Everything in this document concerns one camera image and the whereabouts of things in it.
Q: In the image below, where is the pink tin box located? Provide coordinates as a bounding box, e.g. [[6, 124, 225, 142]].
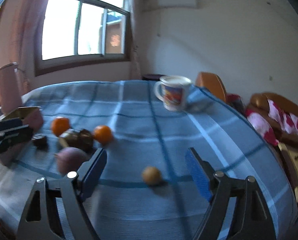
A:
[[0, 107, 44, 167]]

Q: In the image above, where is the red white patterned cloth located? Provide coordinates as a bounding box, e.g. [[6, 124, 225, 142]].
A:
[[246, 99, 298, 145]]

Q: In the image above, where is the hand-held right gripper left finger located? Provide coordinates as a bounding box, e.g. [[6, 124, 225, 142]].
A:
[[16, 148, 107, 240]]

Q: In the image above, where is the red window decoration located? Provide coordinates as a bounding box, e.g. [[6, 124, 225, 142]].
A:
[[109, 34, 122, 47]]

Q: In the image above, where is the cream wooden furniture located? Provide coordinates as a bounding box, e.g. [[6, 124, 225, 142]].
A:
[[279, 142, 298, 203]]

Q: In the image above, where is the tan longan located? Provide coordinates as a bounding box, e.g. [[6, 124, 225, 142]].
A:
[[142, 166, 162, 186]]

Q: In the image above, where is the orange mandarin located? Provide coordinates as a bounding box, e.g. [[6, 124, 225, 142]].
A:
[[51, 117, 71, 137], [93, 125, 114, 145]]

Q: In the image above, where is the orange-brown wooden chair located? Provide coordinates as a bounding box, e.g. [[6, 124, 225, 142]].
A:
[[195, 72, 227, 103]]

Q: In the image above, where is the pink electric kettle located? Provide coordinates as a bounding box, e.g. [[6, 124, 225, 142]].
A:
[[0, 62, 24, 114]]

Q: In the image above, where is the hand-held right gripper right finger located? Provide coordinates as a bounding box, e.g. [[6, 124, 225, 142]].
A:
[[185, 147, 279, 240]]

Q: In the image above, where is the dark brown water chestnut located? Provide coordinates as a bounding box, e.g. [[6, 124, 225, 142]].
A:
[[32, 134, 48, 149]]

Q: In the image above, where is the pink curtain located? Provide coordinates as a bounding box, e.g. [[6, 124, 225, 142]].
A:
[[0, 0, 56, 98]]

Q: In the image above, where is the blue plaid tablecloth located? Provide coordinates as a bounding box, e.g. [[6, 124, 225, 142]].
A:
[[0, 80, 298, 240]]

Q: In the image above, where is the dark stool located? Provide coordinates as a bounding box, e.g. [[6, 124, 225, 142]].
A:
[[142, 74, 166, 82]]

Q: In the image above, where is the white air conditioner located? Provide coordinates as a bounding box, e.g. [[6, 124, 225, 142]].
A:
[[158, 0, 197, 7]]

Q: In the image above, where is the white cartoon print mug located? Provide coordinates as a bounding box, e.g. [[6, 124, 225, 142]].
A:
[[153, 75, 193, 112]]

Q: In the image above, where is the brown framed window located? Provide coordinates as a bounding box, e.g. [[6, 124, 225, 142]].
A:
[[34, 0, 131, 77]]

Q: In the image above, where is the purple round fruit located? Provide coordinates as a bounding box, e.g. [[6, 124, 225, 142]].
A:
[[55, 147, 89, 177]]

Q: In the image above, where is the pale narrow curtain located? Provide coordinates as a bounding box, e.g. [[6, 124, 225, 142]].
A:
[[128, 0, 143, 80]]

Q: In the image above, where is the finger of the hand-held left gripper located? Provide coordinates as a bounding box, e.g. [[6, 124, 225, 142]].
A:
[[0, 118, 23, 134], [0, 125, 34, 164]]

